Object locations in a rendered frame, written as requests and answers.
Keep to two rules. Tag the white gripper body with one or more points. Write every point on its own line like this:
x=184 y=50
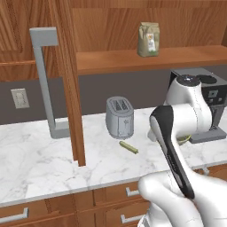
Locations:
x=152 y=136

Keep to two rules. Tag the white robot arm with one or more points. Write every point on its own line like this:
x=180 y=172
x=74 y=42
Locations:
x=189 y=115

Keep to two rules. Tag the green bowl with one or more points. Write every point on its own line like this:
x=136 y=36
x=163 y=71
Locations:
x=183 y=139

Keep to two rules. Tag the wood panel fridge door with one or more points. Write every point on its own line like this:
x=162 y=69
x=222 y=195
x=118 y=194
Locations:
x=72 y=88

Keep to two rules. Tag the green vegetable stick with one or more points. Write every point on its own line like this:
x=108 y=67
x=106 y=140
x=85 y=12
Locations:
x=129 y=147

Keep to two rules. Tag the silver toaster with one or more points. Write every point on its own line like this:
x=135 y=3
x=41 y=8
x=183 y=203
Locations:
x=119 y=119

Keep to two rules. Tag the shallow wooden drawer front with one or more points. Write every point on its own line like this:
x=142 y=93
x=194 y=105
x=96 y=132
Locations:
x=115 y=193

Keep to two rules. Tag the black grey coffee machine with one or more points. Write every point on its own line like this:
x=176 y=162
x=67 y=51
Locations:
x=217 y=94

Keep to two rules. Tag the deep wooden drawer front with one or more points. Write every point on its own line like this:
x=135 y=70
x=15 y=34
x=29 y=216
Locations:
x=113 y=217

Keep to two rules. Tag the olive paper coffee bag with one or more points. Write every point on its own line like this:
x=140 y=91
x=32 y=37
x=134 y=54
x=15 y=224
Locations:
x=148 y=40

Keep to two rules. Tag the wide wooden drawer front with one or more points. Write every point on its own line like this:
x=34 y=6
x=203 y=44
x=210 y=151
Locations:
x=44 y=214

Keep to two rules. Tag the wooden wall shelf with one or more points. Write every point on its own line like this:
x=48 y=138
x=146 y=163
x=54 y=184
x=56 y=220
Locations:
x=124 y=60

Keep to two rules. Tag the white wall outlet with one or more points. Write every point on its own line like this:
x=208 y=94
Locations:
x=20 y=98

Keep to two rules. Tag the wooden wall cupboard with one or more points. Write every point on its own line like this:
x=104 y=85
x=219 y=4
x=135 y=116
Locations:
x=17 y=35

